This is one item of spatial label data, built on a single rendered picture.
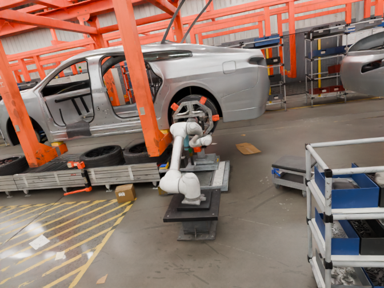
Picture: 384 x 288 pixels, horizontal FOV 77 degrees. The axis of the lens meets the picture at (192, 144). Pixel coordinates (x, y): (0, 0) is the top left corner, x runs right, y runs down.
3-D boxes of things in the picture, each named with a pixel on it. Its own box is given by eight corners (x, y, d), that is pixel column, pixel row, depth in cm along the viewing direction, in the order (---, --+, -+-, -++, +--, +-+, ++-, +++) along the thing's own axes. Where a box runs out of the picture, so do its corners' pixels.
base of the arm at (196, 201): (203, 206, 225) (202, 200, 223) (181, 203, 233) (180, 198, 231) (208, 195, 241) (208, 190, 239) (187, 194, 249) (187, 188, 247)
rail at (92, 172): (162, 175, 347) (158, 160, 341) (159, 178, 339) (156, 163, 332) (22, 185, 403) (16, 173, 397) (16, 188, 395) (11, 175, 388)
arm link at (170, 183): (177, 191, 226) (156, 190, 232) (183, 195, 240) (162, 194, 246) (187, 119, 256) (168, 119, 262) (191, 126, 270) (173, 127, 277)
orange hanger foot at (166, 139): (173, 140, 382) (169, 118, 372) (163, 151, 334) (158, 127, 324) (163, 140, 386) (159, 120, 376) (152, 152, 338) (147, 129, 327)
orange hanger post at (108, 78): (124, 120, 632) (98, 17, 559) (121, 122, 614) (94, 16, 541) (118, 122, 636) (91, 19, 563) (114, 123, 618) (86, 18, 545)
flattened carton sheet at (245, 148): (249, 143, 464) (249, 141, 463) (262, 152, 412) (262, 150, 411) (234, 146, 462) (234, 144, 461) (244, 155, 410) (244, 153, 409)
